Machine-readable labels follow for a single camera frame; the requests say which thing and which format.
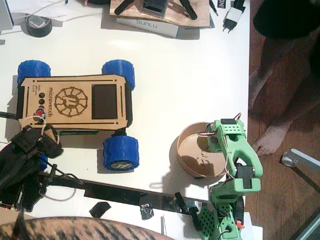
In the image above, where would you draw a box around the white paper sheet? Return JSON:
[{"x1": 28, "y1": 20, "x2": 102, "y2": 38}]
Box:
[
  {"x1": 159, "y1": 211, "x2": 263, "y2": 240},
  {"x1": 9, "y1": 0, "x2": 68, "y2": 23}
]

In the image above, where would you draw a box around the round brown bowl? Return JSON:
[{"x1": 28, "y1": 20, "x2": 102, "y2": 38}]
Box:
[{"x1": 176, "y1": 121, "x2": 235, "y2": 179}]

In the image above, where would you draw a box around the brown wooden board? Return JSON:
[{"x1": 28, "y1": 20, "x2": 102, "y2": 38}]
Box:
[{"x1": 109, "y1": 0, "x2": 211, "y2": 28}]

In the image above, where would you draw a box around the grey metal frame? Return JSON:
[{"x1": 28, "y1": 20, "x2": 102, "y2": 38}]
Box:
[{"x1": 292, "y1": 212, "x2": 320, "y2": 240}]

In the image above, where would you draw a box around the thin white cable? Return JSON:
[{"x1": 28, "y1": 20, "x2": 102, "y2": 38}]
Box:
[{"x1": 9, "y1": 0, "x2": 104, "y2": 24}]

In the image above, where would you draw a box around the person's bare right leg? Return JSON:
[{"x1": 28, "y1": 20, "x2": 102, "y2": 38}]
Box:
[{"x1": 248, "y1": 67, "x2": 275, "y2": 112}]

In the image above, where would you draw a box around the black tape piece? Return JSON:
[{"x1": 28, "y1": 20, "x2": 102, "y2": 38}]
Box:
[{"x1": 89, "y1": 201, "x2": 112, "y2": 219}]

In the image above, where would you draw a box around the crumpled dark foil piece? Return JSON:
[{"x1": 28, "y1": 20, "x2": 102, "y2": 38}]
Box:
[{"x1": 139, "y1": 203, "x2": 155, "y2": 221}]

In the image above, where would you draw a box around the white black power adapter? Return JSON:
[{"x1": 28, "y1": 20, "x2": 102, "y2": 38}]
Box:
[{"x1": 221, "y1": 0, "x2": 247, "y2": 35}]

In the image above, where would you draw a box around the thin black camera cable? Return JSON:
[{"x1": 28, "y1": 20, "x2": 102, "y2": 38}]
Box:
[{"x1": 37, "y1": 153, "x2": 85, "y2": 186}]

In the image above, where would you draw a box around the striped brown fabric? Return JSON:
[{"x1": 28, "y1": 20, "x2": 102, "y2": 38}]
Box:
[{"x1": 0, "y1": 216, "x2": 176, "y2": 240}]

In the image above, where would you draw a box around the short black rod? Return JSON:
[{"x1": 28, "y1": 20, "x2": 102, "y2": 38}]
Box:
[{"x1": 0, "y1": 111, "x2": 18, "y2": 120}]

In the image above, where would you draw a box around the black tripod leg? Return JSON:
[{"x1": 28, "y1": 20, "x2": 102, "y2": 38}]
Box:
[
  {"x1": 114, "y1": 0, "x2": 137, "y2": 15},
  {"x1": 179, "y1": 0, "x2": 198, "y2": 20}
]

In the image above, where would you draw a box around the black table clamp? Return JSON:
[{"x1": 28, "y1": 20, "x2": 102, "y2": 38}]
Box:
[
  {"x1": 174, "y1": 191, "x2": 204, "y2": 232},
  {"x1": 38, "y1": 163, "x2": 57, "y2": 197}
]

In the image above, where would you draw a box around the small tan cardboard piece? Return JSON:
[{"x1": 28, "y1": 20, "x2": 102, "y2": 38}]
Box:
[{"x1": 43, "y1": 124, "x2": 62, "y2": 146}]

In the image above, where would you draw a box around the long black flat bar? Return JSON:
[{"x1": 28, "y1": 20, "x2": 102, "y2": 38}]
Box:
[{"x1": 47, "y1": 174, "x2": 183, "y2": 213}]

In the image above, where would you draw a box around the grey metal chair leg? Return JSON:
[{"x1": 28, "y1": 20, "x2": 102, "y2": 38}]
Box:
[{"x1": 281, "y1": 148, "x2": 320, "y2": 176}]

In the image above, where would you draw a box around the grey box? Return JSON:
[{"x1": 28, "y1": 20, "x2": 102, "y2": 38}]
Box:
[{"x1": 0, "y1": 0, "x2": 15, "y2": 32}]

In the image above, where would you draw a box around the black tape roll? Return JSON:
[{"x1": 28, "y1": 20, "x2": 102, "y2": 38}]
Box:
[{"x1": 20, "y1": 14, "x2": 53, "y2": 38}]

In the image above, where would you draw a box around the wooden rover with blue wheels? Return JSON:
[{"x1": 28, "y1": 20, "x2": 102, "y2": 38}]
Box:
[{"x1": 16, "y1": 59, "x2": 140, "y2": 173}]

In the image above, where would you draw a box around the white Sunlu box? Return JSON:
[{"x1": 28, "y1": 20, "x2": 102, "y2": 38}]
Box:
[{"x1": 116, "y1": 16, "x2": 180, "y2": 39}]

